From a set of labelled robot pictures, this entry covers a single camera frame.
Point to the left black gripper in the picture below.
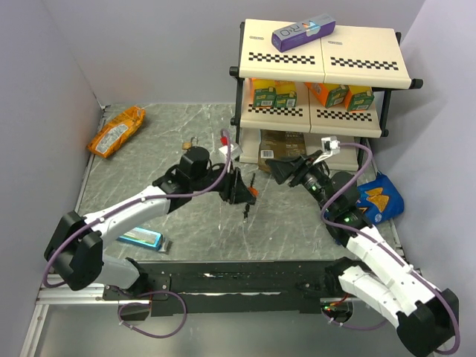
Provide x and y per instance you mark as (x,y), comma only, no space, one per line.
(234,190)

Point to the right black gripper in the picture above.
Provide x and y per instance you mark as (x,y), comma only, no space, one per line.
(283,167)

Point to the orange black padlock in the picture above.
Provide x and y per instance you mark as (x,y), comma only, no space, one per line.
(251,187)

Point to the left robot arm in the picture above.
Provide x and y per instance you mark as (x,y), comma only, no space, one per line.
(76,249)

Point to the brown coffee bag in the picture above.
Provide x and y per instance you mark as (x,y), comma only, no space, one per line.
(279,144)

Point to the green yellow carton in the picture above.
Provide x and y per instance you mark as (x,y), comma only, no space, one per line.
(264,93)
(286,94)

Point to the green yellow carton left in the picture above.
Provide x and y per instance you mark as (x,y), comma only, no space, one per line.
(264,93)

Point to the beige three-tier shelf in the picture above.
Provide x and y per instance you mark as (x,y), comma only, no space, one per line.
(351,55)

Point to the orange green carton tilted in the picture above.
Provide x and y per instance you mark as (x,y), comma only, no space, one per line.
(328,94)

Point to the blue snack bar packet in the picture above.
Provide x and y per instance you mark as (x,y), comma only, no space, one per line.
(145,238)

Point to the blue Doritos chip bag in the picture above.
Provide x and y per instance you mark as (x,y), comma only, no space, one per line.
(379,199)

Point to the green orange carton right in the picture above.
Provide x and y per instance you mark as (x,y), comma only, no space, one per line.
(358,98)

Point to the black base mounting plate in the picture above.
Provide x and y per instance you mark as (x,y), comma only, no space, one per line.
(241,286)

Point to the purple rectangular box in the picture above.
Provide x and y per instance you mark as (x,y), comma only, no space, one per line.
(303,32)

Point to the orange snack bag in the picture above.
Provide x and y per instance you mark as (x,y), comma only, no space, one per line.
(117,131)

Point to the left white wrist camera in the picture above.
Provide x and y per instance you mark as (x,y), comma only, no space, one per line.
(230,149)

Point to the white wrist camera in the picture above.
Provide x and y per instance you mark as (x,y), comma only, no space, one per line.
(230,149)
(330,147)

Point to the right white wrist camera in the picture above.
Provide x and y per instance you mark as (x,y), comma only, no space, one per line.
(330,147)

